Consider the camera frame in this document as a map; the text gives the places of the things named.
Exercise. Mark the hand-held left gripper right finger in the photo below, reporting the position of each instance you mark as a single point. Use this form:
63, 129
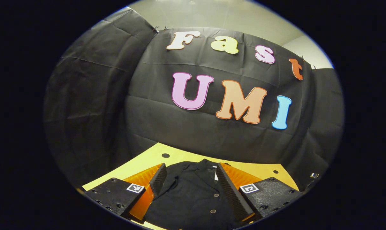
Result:
231, 191

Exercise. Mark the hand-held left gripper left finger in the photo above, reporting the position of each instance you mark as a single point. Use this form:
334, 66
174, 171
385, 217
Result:
159, 179

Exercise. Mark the black buttoned shirt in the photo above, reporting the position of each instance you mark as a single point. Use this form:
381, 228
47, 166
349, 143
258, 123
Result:
192, 191

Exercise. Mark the black backdrop cloth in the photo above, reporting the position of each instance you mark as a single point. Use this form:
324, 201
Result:
148, 127

